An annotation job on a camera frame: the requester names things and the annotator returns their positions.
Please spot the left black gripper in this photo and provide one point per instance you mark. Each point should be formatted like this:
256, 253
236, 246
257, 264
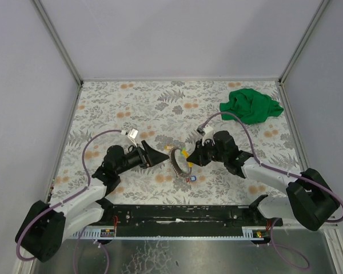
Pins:
143, 157

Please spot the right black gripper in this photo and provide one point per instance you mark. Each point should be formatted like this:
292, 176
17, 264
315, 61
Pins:
205, 154

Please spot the patterned bracelet keyring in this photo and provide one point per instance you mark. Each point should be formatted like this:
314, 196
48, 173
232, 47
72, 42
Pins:
177, 169

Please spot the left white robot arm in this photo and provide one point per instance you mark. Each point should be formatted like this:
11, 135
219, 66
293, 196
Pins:
47, 225

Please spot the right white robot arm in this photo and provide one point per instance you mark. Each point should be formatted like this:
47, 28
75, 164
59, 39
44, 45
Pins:
306, 195

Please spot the floral table mat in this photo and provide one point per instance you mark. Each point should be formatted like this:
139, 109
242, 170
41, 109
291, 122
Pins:
168, 114

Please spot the green crumpled cloth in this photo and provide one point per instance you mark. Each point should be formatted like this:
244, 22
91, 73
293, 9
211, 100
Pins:
251, 106

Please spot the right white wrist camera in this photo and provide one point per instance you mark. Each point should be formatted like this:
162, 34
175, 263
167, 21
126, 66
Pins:
206, 132

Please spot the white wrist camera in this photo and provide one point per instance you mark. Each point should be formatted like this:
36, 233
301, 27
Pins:
206, 132
131, 135

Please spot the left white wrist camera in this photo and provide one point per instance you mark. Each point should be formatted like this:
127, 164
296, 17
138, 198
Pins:
131, 135

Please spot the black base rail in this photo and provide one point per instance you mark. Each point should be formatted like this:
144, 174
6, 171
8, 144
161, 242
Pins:
176, 221

